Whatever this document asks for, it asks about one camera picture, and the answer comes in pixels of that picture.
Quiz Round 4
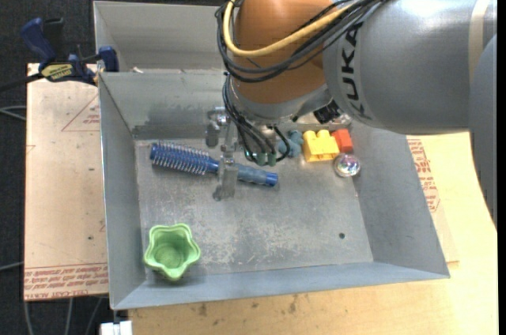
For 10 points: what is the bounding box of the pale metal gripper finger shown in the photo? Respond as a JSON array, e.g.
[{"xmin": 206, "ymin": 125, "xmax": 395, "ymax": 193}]
[
  {"xmin": 216, "ymin": 156, "xmax": 240, "ymax": 201},
  {"xmin": 205, "ymin": 120, "xmax": 221, "ymax": 149}
]

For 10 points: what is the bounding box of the teal toy figure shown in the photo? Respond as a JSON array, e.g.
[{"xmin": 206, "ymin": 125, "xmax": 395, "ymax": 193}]
[{"xmin": 278, "ymin": 130, "xmax": 304, "ymax": 159}]

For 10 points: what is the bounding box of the blue hairbrush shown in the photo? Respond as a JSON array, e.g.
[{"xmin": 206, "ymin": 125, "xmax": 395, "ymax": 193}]
[{"xmin": 149, "ymin": 141, "xmax": 280, "ymax": 188}]

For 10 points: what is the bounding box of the yellow toy building block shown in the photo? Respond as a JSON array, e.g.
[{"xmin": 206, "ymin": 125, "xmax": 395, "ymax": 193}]
[{"xmin": 301, "ymin": 129, "xmax": 341, "ymax": 164}]

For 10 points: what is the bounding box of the grey metal bin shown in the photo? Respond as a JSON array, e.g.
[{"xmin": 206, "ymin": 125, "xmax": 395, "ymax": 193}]
[{"xmin": 93, "ymin": 0, "xmax": 451, "ymax": 311}]

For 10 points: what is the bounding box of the orange toy building block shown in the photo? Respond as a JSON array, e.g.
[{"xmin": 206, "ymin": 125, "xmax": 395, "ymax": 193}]
[{"xmin": 330, "ymin": 128, "xmax": 354, "ymax": 154}]

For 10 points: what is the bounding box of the green star-shaped cup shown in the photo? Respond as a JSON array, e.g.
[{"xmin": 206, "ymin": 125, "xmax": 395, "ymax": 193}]
[{"xmin": 142, "ymin": 222, "xmax": 202, "ymax": 283}]

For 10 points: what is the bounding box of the clear iridescent ball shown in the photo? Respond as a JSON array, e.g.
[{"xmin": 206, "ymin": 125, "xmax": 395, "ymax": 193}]
[{"xmin": 333, "ymin": 153, "xmax": 361, "ymax": 179}]

